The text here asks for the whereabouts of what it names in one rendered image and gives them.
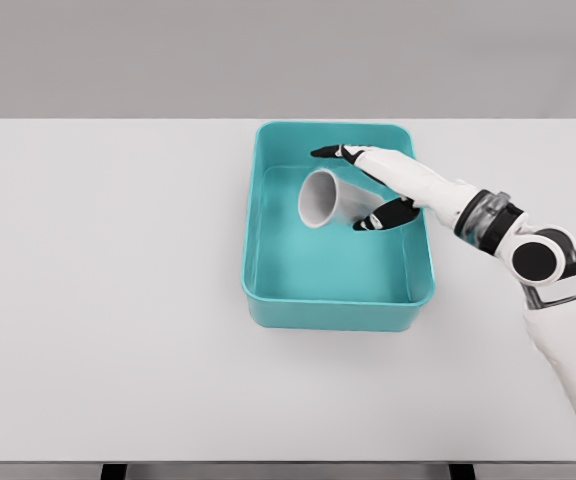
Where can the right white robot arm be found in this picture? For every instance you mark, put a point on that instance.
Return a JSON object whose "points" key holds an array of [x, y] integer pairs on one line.
{"points": [[548, 260]]}

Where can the teal plastic basket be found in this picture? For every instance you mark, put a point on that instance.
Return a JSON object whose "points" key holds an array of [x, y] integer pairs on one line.
{"points": [[338, 270]]}

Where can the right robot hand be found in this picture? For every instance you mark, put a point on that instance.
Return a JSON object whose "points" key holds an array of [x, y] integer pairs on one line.
{"points": [[393, 172]]}

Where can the white paper cup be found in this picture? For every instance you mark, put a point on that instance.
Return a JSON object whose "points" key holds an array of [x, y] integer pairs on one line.
{"points": [[325, 200]]}

